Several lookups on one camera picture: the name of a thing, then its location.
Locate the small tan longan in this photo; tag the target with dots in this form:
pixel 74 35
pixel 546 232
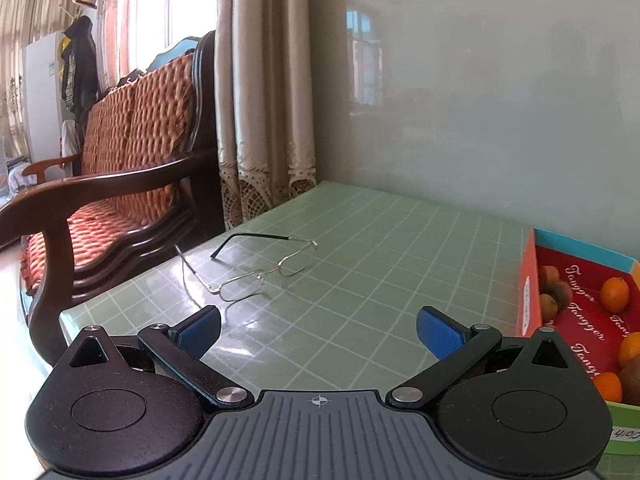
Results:
pixel 549 308

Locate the beige lace curtain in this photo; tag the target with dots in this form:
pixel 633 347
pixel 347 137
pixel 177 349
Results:
pixel 264 117

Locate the white refrigerator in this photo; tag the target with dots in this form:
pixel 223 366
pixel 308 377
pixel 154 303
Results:
pixel 42 96

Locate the small brown longan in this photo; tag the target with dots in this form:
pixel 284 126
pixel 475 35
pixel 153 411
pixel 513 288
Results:
pixel 547 276

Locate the orange tangerine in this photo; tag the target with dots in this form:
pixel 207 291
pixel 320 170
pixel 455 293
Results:
pixel 629 349
pixel 609 387
pixel 615 294

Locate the brown kiwi fruit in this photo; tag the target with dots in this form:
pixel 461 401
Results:
pixel 630 380

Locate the colourful cardboard box red inside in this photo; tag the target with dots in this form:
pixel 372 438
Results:
pixel 592 333

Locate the wire frame eyeglasses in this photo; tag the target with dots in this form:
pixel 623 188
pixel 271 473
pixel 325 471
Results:
pixel 244 283

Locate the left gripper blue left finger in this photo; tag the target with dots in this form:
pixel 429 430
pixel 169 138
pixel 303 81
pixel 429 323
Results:
pixel 197 333

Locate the dark hanging clothes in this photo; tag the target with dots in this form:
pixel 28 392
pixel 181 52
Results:
pixel 80 81

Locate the wooden sofa orange cushions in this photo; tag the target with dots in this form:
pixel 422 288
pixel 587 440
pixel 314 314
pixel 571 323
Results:
pixel 148 185

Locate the dark passion fruit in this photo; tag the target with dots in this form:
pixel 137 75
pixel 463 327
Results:
pixel 561 292

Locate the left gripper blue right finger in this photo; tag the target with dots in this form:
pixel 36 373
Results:
pixel 439 333

